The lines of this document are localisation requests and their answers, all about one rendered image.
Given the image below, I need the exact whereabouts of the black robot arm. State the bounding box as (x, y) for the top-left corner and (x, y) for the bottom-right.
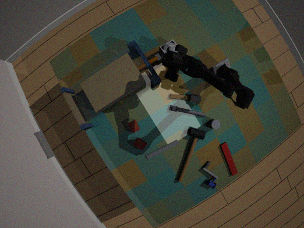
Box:
(162, 51), (254, 109)

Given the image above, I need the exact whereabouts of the red rectangular bar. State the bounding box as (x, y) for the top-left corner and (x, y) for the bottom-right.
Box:
(220, 142), (238, 176)

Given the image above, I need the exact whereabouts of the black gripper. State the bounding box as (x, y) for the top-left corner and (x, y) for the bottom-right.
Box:
(165, 44), (188, 82)

